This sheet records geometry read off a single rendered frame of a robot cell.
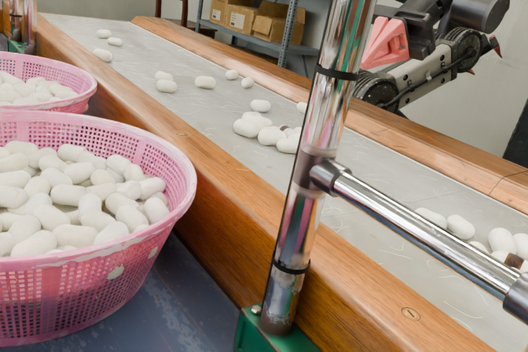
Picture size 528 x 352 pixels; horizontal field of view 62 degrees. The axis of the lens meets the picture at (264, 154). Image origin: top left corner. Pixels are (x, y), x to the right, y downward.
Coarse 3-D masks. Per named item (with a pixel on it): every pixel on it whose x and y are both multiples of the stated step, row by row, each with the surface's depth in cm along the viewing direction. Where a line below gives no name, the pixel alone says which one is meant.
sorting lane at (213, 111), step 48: (96, 48) 96; (144, 48) 106; (192, 96) 75; (240, 96) 81; (240, 144) 58; (384, 192) 51; (432, 192) 54; (480, 192) 57; (384, 240) 41; (480, 240) 45; (432, 288) 35; (480, 336) 31
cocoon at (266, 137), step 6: (264, 132) 58; (270, 132) 58; (276, 132) 58; (282, 132) 59; (258, 138) 58; (264, 138) 58; (270, 138) 58; (276, 138) 58; (264, 144) 58; (270, 144) 58; (276, 144) 58
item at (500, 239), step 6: (498, 228) 43; (492, 234) 43; (498, 234) 42; (504, 234) 42; (510, 234) 42; (492, 240) 42; (498, 240) 41; (504, 240) 41; (510, 240) 41; (492, 246) 42; (498, 246) 41; (504, 246) 41; (510, 246) 41; (516, 246) 41; (516, 252) 41
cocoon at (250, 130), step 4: (236, 120) 60; (240, 120) 60; (244, 120) 60; (236, 124) 60; (240, 124) 60; (244, 124) 60; (248, 124) 60; (252, 124) 60; (236, 128) 60; (240, 128) 60; (244, 128) 59; (248, 128) 59; (252, 128) 59; (256, 128) 60; (236, 132) 60; (240, 132) 60; (244, 132) 60; (248, 132) 59; (252, 132) 59; (256, 132) 60; (248, 136) 60; (252, 136) 60
